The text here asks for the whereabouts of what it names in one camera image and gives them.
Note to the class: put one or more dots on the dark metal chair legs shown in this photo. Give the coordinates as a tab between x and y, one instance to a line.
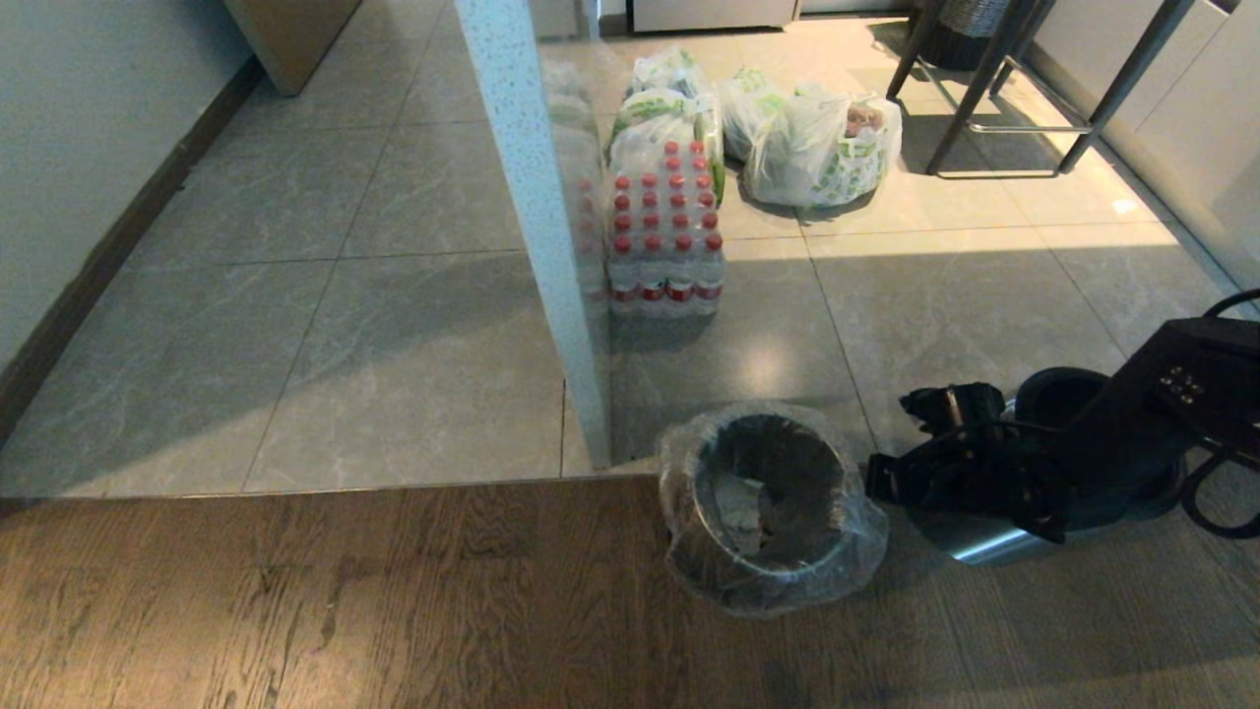
984	79

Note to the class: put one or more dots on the woven basket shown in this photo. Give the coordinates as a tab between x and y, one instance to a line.
970	30

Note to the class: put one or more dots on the small white green plastic bag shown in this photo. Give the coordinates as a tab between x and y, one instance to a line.
669	71

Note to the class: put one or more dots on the white speckled partition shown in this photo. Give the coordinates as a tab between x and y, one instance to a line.
532	197

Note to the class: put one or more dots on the large white green plastic bag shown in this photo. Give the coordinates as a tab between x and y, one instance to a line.
822	148

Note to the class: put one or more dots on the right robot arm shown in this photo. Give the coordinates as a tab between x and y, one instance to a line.
1171	394

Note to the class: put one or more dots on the trash bin with plastic liner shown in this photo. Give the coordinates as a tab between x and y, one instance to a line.
847	551

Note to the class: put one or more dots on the steel bin with black rim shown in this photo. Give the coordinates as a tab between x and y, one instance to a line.
984	547

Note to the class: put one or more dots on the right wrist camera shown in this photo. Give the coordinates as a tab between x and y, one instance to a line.
947	404

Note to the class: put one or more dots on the white cabinet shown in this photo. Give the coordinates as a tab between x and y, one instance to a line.
709	12

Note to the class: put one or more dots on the wooden cabinet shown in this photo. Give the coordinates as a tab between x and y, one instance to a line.
290	39

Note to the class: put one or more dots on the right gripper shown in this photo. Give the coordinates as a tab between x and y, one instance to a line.
970	483

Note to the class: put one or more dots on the shrink-wrapped pack of red-capped bottles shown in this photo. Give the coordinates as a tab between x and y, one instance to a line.
664	231

